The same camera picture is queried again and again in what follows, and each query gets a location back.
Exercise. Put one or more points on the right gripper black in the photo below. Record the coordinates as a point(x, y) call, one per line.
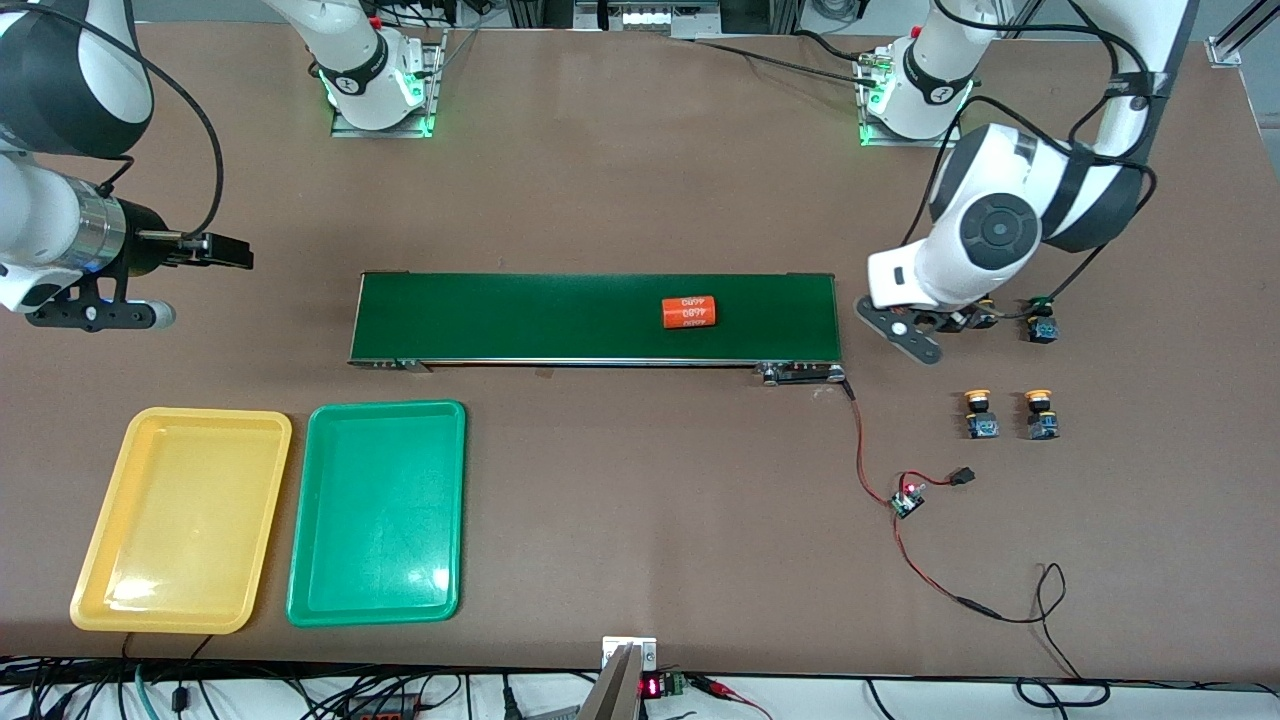
point(146, 247)

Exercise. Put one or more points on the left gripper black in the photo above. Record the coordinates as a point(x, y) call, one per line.
point(971, 319)

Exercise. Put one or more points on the green push button switch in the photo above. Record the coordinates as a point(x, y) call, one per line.
point(988, 318)
point(1042, 328)

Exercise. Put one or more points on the yellow push button switch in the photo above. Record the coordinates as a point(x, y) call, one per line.
point(982, 425)
point(1042, 425)

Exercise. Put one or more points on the orange cylinder printed 4680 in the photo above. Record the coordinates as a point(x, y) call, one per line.
point(690, 313)

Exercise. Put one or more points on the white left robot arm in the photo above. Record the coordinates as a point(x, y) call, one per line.
point(1000, 230)

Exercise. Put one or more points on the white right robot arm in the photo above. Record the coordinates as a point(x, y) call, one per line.
point(60, 70)

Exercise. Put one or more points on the small black sensor circuit board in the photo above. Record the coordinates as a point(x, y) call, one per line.
point(906, 503)

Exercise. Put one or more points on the yellow plastic tray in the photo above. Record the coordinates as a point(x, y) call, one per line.
point(180, 520)

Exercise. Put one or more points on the green plastic tray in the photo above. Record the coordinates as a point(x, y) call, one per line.
point(380, 510)

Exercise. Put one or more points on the green conveyor belt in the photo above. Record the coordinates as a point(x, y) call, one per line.
point(600, 345)

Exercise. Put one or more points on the red probe lead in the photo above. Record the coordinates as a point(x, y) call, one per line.
point(725, 688)

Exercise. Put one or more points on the red digit display module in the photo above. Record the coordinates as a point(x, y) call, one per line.
point(651, 687)

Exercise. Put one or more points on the red power strip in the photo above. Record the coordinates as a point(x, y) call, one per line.
point(385, 712)

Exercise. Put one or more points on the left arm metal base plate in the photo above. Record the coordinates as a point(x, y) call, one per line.
point(910, 143)

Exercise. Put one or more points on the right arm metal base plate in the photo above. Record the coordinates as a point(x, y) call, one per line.
point(437, 90)

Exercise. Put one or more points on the aluminium frame profile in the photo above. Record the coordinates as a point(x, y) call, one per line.
point(1225, 50)

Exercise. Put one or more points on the silver camera bracket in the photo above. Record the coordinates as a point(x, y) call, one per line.
point(628, 650)

